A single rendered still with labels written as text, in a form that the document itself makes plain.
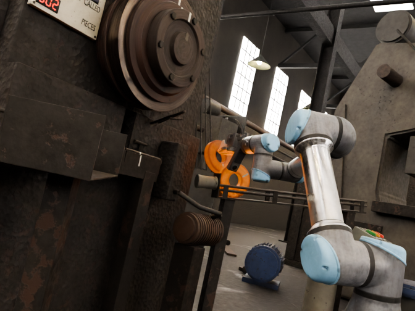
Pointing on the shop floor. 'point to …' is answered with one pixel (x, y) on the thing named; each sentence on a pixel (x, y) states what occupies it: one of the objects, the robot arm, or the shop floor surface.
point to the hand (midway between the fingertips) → (219, 152)
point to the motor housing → (188, 258)
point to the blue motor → (264, 266)
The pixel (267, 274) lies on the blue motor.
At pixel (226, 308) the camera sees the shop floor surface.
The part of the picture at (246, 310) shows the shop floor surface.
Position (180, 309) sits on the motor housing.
